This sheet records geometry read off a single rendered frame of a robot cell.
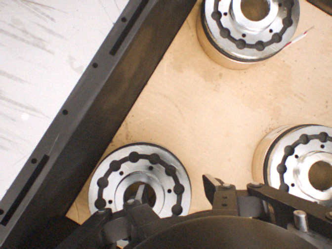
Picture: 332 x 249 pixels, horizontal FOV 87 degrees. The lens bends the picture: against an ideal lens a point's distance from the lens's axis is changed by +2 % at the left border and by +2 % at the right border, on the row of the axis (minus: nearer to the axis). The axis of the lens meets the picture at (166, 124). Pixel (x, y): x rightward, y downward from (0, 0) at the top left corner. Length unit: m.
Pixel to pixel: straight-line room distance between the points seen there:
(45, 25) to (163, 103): 0.30
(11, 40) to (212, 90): 0.38
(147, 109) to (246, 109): 0.12
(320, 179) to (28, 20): 0.52
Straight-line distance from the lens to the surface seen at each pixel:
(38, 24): 0.45
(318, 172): 0.26
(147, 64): 0.18
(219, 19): 0.22
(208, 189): 0.17
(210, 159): 0.22
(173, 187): 0.18
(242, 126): 0.23
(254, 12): 0.26
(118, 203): 0.19
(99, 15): 0.42
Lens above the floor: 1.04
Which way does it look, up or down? 87 degrees down
